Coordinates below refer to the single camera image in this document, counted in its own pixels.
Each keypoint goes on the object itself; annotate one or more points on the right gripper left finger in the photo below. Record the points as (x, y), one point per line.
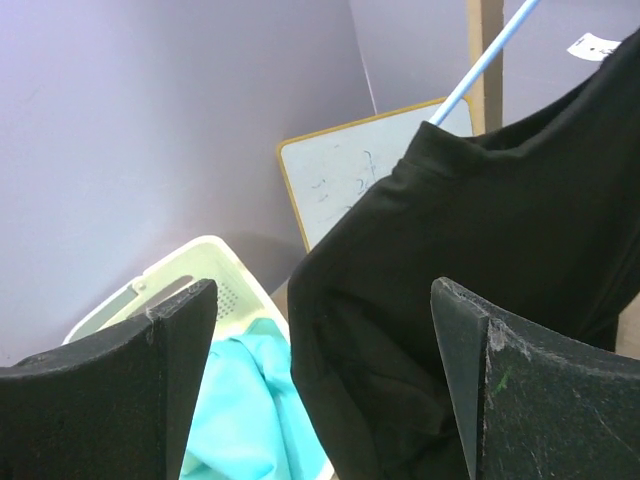
(116, 404)

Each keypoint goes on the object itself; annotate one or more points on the teal t shirt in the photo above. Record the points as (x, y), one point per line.
(249, 421)

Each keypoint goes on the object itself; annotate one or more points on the black t shirt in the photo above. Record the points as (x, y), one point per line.
(540, 217)

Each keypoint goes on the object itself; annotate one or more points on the small framed whiteboard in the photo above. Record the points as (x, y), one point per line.
(328, 171)

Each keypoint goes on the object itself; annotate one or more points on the blue hanger with black shirt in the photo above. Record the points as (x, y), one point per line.
(482, 63)

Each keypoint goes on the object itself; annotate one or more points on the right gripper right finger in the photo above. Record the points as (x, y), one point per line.
(531, 403)

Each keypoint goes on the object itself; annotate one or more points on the cream plastic laundry basket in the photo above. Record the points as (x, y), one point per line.
(241, 298)

